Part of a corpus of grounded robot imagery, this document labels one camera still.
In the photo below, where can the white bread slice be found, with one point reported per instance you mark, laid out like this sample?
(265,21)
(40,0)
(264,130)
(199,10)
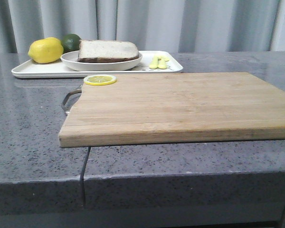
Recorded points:
(106,51)

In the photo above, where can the white round plate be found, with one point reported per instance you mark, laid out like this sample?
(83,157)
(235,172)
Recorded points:
(70,60)

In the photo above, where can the white rectangular tray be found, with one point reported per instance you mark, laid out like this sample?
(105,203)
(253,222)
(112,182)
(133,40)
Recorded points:
(58,69)

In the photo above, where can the wooden cutting board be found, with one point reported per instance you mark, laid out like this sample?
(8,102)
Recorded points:
(168,108)

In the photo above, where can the yellow lemon slice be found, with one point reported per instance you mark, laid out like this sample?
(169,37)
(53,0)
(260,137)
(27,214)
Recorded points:
(99,80)

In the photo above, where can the grey curtain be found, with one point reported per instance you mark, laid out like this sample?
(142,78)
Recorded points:
(170,25)

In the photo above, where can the green lime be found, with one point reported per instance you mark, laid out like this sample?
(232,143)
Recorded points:
(70,42)

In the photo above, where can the metal cutting board handle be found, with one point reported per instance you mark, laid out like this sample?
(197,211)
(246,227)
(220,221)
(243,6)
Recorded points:
(68,100)

